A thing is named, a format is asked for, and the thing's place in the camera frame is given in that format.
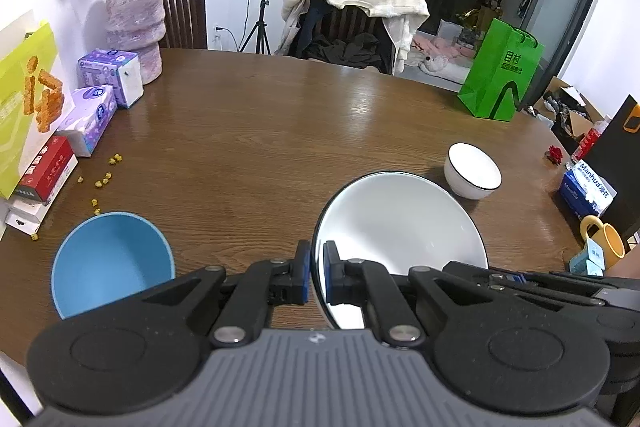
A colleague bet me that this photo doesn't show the black power cable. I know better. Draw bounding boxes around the black power cable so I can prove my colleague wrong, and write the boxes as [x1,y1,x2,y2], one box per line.
[219,26,242,51]

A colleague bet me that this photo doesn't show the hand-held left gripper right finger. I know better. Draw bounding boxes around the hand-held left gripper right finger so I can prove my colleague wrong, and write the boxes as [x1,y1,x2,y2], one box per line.
[323,241,488,348]

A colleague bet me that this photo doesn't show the green paper bag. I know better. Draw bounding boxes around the green paper bag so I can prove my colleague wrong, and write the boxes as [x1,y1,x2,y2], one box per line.
[458,18,546,122]

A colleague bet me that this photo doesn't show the black cloth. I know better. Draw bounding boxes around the black cloth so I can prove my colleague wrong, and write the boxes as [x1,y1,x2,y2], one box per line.
[304,33,393,72]

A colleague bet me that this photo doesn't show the white plush toy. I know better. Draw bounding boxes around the white plush toy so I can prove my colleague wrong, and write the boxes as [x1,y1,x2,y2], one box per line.
[419,54,448,75]

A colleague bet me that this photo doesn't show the blue bowl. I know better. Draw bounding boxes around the blue bowl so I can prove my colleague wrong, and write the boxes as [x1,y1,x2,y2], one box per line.
[51,213,176,320]

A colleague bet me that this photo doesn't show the red cardboard box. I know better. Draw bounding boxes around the red cardboard box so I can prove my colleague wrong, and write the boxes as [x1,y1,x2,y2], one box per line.
[19,135,78,206]

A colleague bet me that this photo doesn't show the white cardboard box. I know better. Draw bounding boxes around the white cardboard box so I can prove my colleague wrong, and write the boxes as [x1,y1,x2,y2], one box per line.
[5,207,45,239]
[10,194,53,222]

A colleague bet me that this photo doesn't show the pink blanket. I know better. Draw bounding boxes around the pink blanket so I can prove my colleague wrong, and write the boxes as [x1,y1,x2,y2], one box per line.
[415,34,476,72]

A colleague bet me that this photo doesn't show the pink mottled ribbed vase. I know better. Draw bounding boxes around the pink mottled ribbed vase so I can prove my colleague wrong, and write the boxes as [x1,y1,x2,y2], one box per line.
[105,0,166,85]

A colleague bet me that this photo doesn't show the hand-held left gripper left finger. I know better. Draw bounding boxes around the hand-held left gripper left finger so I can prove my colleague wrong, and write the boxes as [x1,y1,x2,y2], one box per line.
[142,240,312,348]

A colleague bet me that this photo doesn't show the black paper bag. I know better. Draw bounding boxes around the black paper bag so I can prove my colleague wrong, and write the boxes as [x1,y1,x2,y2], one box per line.
[582,94,640,238]

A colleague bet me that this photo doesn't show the yellow mug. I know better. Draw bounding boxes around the yellow mug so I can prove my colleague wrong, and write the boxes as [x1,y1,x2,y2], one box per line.
[580,215,626,270]

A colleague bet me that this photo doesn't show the purple and white box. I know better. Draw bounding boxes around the purple and white box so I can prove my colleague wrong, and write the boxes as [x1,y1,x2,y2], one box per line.
[77,48,143,109]

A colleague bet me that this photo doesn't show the purple soft tissue pack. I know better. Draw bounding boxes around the purple soft tissue pack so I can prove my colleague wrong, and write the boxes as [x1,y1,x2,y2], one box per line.
[55,84,118,158]

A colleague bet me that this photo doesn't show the translucent storage box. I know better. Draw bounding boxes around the translucent storage box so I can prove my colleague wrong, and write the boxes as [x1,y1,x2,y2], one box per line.
[437,19,476,44]

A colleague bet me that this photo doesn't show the dark blue pants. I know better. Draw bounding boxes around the dark blue pants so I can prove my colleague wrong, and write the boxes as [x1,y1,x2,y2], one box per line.
[295,2,326,58]

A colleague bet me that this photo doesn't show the yellow-green cardboard box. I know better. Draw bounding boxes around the yellow-green cardboard box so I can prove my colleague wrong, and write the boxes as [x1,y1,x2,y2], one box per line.
[0,21,66,200]

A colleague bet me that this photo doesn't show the white bowl with black rim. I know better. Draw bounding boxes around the white bowl with black rim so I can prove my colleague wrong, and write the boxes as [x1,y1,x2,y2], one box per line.
[444,142,502,200]
[311,172,490,330]

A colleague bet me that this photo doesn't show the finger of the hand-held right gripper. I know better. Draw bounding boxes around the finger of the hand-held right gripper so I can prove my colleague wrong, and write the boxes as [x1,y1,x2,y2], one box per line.
[442,260,640,308]

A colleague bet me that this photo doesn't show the red label plastic bottle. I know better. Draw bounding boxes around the red label plastic bottle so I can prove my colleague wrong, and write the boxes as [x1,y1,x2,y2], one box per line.
[570,119,608,162]

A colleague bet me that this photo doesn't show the blue tissue pack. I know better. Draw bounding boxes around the blue tissue pack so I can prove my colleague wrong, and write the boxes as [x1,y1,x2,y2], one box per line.
[558,159,618,219]

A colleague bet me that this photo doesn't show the open cardboard box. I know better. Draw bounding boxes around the open cardboard box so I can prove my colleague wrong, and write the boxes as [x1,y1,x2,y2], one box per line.
[532,77,606,142]

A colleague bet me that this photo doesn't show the scattered yellow flower buds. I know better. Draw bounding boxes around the scattered yellow flower buds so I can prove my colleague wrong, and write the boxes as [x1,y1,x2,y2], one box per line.
[30,152,126,240]

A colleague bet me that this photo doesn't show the dark wooden chair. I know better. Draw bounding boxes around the dark wooden chair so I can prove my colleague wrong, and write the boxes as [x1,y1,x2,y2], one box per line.
[159,0,208,50]
[300,4,396,75]

